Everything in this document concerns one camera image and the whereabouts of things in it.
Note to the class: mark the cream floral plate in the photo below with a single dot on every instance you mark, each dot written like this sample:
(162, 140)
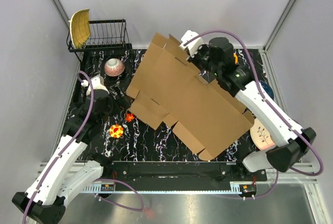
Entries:
(260, 136)

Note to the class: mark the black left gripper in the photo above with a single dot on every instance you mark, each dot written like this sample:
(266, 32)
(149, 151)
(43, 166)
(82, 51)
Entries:
(111, 98)

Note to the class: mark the red orange leaf toy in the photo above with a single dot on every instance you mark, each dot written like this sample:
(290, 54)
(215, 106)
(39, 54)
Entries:
(129, 117)

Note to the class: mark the yellow woven plate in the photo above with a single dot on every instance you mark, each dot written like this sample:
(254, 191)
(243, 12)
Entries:
(79, 28)

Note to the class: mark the red patterned bowl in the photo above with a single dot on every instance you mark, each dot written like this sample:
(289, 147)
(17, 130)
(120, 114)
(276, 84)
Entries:
(114, 67)

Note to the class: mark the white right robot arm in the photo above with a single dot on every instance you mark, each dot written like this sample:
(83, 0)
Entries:
(292, 141)

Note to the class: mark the orange bowl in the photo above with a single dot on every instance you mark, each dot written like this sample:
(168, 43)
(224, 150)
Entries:
(236, 58)

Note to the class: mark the left controller box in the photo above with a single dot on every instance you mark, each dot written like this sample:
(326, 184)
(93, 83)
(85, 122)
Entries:
(107, 187)

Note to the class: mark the black marble pattern mat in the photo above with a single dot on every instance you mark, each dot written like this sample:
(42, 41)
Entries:
(140, 142)

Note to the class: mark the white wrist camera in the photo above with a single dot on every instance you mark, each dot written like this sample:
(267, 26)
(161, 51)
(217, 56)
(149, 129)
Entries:
(192, 46)
(97, 84)

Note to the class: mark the right controller box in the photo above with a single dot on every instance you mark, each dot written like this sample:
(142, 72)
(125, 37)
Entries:
(249, 189)

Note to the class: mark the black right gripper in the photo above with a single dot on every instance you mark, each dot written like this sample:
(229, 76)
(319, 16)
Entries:
(193, 60)

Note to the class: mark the controller box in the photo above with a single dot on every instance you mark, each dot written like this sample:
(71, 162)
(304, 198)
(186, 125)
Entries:
(249, 189)
(107, 187)

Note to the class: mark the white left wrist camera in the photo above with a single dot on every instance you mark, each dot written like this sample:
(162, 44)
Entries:
(97, 84)

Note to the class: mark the dark blue bowl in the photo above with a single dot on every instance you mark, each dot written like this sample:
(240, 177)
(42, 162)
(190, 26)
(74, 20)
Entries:
(267, 89)

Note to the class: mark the yellow red flower toy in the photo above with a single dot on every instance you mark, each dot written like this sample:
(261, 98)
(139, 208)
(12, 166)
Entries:
(116, 131)

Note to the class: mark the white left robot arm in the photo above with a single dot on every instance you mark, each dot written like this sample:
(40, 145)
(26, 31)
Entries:
(45, 201)

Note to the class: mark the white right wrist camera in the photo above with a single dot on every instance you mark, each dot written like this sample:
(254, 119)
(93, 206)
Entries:
(192, 46)

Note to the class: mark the brown cardboard box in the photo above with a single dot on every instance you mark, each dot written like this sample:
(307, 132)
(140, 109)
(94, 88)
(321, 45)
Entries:
(167, 89)

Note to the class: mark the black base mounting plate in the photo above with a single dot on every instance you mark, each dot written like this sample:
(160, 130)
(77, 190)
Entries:
(198, 176)

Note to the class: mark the black wire dish rack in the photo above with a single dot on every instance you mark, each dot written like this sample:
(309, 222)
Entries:
(105, 34)

